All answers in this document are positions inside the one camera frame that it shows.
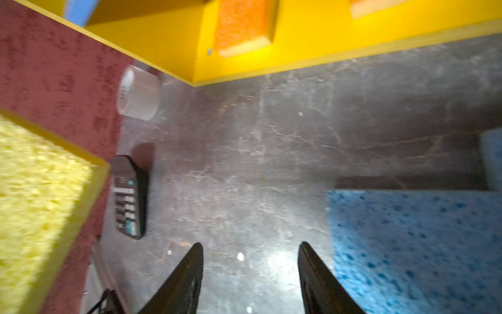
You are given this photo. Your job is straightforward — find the orange sponge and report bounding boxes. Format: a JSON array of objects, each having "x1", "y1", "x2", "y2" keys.
[
  {"x1": 213, "y1": 0, "x2": 279, "y2": 58},
  {"x1": 349, "y1": 0, "x2": 408, "y2": 19}
]

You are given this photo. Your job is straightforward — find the yellow sponge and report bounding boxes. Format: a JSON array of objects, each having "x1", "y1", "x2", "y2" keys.
[{"x1": 1, "y1": 109, "x2": 110, "y2": 313}]

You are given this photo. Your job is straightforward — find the black calculator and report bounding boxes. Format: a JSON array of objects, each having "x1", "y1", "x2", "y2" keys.
[{"x1": 110, "y1": 155, "x2": 149, "y2": 239}]

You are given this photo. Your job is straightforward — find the blue sponge left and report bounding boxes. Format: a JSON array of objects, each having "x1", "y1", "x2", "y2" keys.
[{"x1": 328, "y1": 190, "x2": 501, "y2": 313}]

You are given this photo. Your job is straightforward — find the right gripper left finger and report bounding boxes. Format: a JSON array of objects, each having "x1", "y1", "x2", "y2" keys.
[{"x1": 139, "y1": 243, "x2": 204, "y2": 314}]

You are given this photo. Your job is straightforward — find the orange sponge front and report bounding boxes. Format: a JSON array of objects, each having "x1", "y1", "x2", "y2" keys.
[{"x1": 349, "y1": 0, "x2": 408, "y2": 19}]

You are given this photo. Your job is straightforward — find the clear tape roll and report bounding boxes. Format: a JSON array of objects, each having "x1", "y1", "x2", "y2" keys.
[{"x1": 116, "y1": 65, "x2": 161, "y2": 121}]

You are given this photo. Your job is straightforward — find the yellow shelf with coloured boards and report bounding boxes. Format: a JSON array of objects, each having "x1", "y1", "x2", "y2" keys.
[{"x1": 24, "y1": 1, "x2": 501, "y2": 86}]

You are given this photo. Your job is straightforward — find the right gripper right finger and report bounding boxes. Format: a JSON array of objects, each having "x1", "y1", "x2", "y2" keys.
[{"x1": 298, "y1": 242, "x2": 364, "y2": 314}]

